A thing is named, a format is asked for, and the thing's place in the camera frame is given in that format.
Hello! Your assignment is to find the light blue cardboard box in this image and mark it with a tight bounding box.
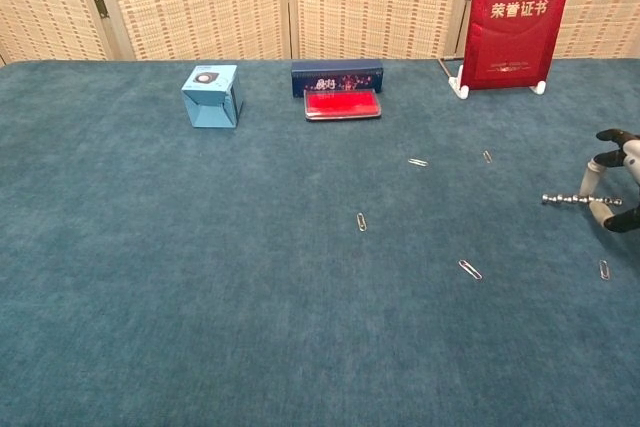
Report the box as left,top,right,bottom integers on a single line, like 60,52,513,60
180,64,245,129

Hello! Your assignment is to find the dark blue long box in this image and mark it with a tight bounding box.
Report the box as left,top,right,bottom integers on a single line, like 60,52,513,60
291,60,385,97

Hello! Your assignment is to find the red certificate folder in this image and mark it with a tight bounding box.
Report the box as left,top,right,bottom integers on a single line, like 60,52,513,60
462,0,580,92

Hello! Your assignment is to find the blue felt table cloth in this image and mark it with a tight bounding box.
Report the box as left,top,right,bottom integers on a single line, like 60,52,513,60
0,57,640,427

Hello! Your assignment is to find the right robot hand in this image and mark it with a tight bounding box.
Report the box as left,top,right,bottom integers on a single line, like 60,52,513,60
579,128,640,234

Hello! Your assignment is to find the white display stand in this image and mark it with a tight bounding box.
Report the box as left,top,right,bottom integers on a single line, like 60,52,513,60
438,57,547,99

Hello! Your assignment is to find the metal beaded rod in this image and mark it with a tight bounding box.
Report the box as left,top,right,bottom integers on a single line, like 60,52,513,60
541,191,624,208

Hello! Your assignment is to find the red ink pad case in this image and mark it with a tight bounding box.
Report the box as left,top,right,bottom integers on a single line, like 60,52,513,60
303,88,383,122

